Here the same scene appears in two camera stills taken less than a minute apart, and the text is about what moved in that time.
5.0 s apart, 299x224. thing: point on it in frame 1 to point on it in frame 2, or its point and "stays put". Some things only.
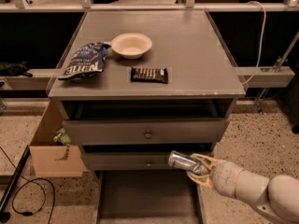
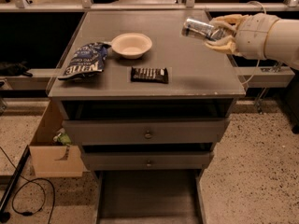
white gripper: x=224 y=175 to x=251 y=36
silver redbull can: x=183 y=161 to x=196 y=28
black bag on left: x=7 y=69 stays put
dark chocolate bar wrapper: x=149 y=75 stays put
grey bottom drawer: x=148 y=197 stays put
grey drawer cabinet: x=135 y=86 stays put
